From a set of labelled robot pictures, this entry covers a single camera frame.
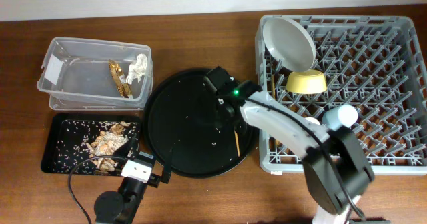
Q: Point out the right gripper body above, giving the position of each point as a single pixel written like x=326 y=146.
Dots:
x=220 y=117

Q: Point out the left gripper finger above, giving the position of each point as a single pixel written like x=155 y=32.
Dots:
x=124 y=150
x=166 y=172

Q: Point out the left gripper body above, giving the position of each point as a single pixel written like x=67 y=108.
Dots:
x=154 y=180

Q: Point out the yellow bowl with food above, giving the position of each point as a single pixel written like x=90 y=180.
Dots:
x=307 y=82

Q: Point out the pink cup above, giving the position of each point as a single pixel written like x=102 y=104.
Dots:
x=313 y=120

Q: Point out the grey plate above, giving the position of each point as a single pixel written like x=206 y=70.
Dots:
x=289 y=43

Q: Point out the light blue cup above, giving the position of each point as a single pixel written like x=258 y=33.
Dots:
x=342 y=116

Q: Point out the wooden chopstick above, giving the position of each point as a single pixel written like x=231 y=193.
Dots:
x=273 y=86
x=237 y=143

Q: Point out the white napkin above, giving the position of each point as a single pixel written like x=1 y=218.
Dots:
x=137 y=69

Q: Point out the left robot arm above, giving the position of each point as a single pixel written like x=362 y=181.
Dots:
x=121 y=206

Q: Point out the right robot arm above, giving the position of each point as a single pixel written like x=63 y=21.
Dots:
x=336 y=170

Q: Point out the grey dishwasher rack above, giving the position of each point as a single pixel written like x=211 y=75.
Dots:
x=375 y=64

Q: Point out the black rectangular tray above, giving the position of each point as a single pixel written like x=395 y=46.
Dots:
x=71 y=133

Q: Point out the rice and shell scraps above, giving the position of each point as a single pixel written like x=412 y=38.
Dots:
x=105 y=144

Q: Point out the black round tray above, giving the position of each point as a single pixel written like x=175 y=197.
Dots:
x=181 y=113

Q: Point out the clear plastic bin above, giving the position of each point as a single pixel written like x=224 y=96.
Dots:
x=77 y=76

